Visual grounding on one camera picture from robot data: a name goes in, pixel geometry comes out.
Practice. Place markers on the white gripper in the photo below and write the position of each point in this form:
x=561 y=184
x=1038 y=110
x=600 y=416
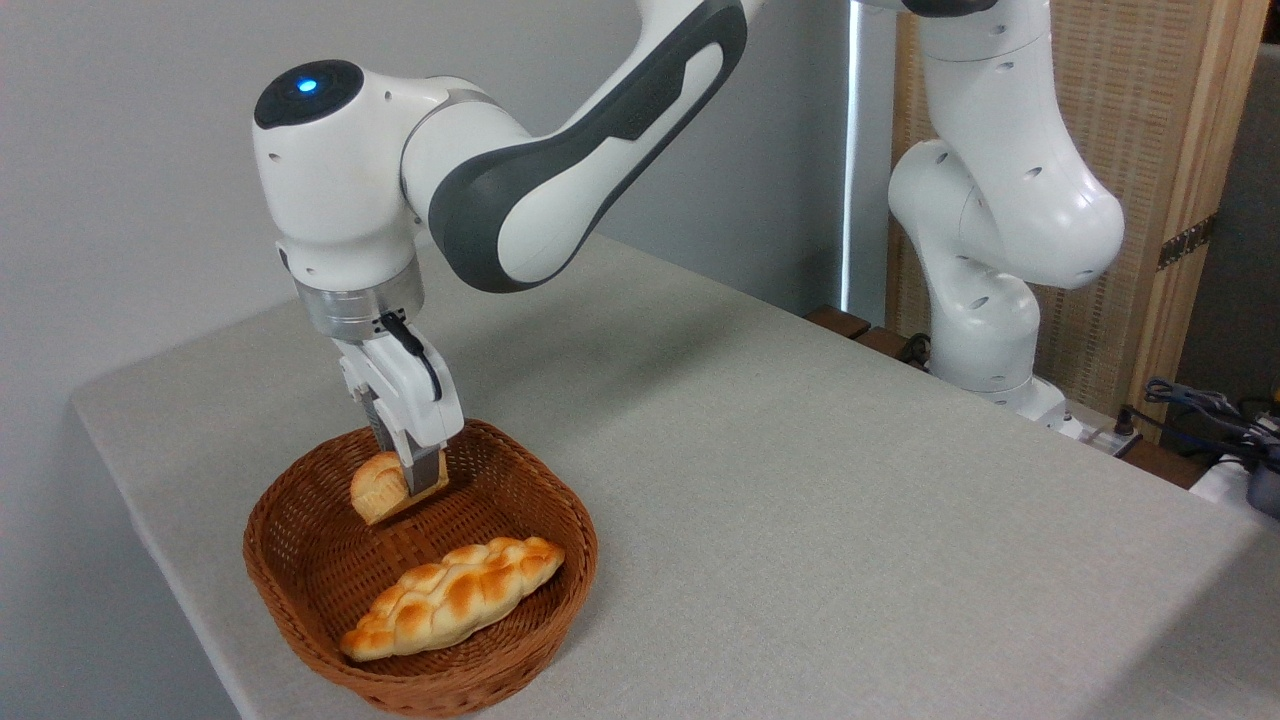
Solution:
x=405 y=395

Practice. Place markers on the round orange bread roll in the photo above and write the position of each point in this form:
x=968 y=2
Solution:
x=378 y=490

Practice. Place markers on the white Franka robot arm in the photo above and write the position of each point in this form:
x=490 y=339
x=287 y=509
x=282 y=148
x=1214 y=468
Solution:
x=560 y=150

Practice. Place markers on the braided golden bread loaf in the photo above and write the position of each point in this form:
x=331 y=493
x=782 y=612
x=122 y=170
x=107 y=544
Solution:
x=450 y=598

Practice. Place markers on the brown woven wicker basket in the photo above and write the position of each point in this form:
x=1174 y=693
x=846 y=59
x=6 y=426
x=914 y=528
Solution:
x=300 y=570

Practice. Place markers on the brown wooden base platform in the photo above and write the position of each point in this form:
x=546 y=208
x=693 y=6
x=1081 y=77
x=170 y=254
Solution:
x=1160 y=462

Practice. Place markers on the metal screen hinge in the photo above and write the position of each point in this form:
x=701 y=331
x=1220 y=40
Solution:
x=1187 y=241

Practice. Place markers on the wooden woven screen panel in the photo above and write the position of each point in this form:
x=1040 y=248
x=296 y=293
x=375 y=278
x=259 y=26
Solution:
x=1150 y=110

